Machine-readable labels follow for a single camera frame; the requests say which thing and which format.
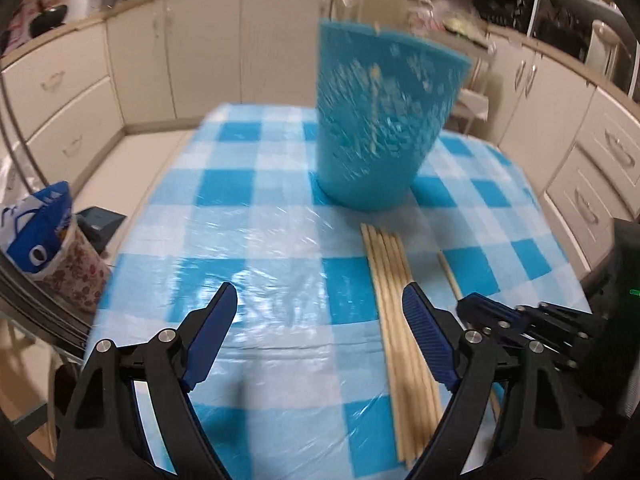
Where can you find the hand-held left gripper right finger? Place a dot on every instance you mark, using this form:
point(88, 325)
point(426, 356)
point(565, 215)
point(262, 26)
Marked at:
point(425, 330)

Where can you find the floral patterned bin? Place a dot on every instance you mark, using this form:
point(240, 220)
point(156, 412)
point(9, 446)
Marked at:
point(80, 270)

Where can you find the clear bag of food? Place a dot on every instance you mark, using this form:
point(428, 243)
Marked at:
point(450, 15)

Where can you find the blue checked tablecloth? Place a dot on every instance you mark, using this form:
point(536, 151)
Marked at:
point(250, 210)

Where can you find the black frying pan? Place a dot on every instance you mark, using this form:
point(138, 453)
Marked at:
point(47, 19)

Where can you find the white cylinder container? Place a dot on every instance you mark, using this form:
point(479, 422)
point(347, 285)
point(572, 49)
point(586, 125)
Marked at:
point(600, 47)

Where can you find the wooden chopstick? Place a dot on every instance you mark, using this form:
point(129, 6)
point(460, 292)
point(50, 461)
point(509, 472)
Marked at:
point(447, 270)

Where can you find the blue white plastic bag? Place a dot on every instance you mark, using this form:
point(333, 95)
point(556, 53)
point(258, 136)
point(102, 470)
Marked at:
point(35, 240)

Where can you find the white trolley cart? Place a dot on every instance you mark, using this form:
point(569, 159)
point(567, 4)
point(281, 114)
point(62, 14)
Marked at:
point(472, 102)

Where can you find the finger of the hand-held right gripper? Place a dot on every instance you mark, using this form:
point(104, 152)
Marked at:
point(492, 306)
point(575, 350)

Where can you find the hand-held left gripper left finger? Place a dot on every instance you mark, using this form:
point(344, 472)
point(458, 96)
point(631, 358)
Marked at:
point(217, 322)

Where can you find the cream kitchen base cabinet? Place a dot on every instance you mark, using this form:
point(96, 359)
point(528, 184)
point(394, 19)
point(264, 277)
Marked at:
point(65, 110)
point(225, 50)
point(575, 135)

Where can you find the bundle of wooden chopsticks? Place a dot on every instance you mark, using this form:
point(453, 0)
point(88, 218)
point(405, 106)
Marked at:
point(392, 300)

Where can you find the dark box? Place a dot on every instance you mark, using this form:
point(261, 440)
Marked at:
point(102, 222)

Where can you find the black kitchen appliance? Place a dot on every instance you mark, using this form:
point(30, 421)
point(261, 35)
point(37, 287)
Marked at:
point(502, 5)

